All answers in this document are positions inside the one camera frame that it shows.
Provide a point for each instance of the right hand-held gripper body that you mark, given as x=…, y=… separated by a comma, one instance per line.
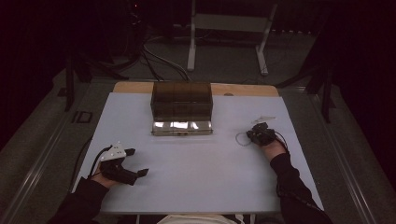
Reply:
x=264, y=137

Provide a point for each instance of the dark transparent drawer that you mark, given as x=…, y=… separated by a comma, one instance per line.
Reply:
x=182, y=132

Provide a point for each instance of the black stand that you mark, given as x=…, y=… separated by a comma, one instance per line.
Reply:
x=70, y=84
x=325, y=90

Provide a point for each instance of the person's right hand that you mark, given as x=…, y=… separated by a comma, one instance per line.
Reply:
x=274, y=150

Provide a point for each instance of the white metal stand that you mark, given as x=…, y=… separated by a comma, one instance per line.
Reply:
x=230, y=22

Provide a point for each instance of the dark transparent drawer box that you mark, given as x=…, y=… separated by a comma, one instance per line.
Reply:
x=182, y=99

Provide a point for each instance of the person's left hand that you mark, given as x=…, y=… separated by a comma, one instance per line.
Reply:
x=101, y=179

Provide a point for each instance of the dark floor socket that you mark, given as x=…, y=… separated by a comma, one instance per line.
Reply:
x=82, y=117

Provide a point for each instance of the white table mat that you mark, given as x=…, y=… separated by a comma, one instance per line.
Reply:
x=199, y=168

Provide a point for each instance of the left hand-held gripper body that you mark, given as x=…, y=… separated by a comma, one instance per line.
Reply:
x=116, y=166

